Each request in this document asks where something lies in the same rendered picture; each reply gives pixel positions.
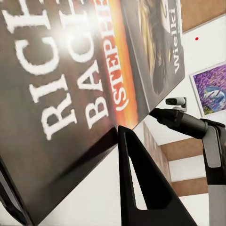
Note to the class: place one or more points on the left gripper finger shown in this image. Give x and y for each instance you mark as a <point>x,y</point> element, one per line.
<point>164,207</point>

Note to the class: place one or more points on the hardback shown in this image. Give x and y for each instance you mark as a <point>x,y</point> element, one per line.
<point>71,73</point>

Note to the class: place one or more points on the bed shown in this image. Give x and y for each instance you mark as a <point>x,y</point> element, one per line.
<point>95,201</point>

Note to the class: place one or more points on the painting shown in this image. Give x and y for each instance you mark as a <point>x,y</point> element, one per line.
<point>210,89</point>

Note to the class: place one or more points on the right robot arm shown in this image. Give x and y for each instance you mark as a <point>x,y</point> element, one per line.
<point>213,135</point>

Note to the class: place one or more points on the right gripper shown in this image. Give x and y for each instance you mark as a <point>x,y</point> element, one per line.
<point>175,119</point>

